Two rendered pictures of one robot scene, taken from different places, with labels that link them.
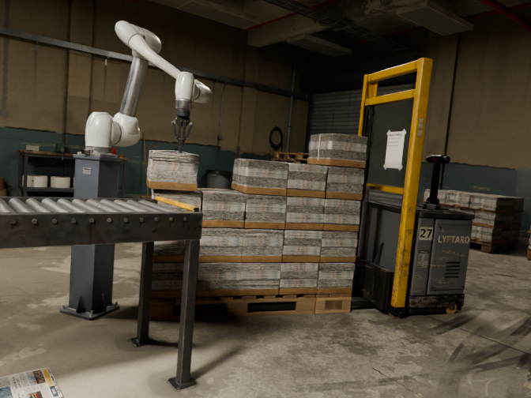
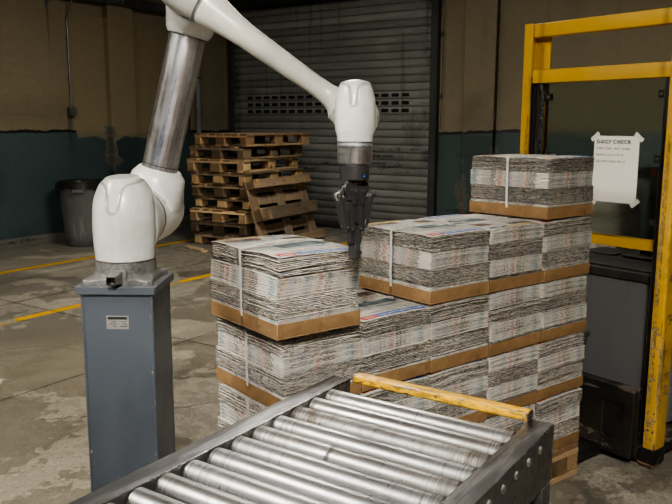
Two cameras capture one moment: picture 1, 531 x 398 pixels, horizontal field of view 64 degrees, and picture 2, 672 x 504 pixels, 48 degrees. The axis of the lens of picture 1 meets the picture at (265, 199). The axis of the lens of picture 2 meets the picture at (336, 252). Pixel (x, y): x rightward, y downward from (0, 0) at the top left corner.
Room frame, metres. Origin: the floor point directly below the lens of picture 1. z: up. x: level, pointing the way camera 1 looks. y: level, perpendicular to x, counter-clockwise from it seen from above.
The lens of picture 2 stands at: (0.65, 1.18, 1.41)
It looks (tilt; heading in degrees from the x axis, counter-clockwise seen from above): 10 degrees down; 341
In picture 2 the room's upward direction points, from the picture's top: straight up
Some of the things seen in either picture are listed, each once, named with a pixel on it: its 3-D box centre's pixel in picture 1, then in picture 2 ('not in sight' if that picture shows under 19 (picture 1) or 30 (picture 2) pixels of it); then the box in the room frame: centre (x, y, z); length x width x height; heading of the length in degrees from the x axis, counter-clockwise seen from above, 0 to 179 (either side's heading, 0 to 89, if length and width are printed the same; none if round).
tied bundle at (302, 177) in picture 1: (296, 178); (477, 250); (3.12, -0.21, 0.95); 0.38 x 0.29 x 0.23; 19
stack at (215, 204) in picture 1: (234, 249); (390, 411); (2.97, 0.19, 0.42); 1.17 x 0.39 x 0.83; 110
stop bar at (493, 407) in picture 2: (175, 203); (437, 394); (2.11, 0.44, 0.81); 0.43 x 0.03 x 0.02; 38
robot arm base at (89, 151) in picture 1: (96, 151); (123, 270); (2.68, 1.08, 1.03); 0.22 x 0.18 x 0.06; 160
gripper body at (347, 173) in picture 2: (182, 118); (354, 183); (2.47, 0.51, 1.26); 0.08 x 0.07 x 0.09; 110
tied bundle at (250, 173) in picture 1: (258, 176); (421, 258); (3.02, 0.06, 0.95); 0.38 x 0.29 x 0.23; 20
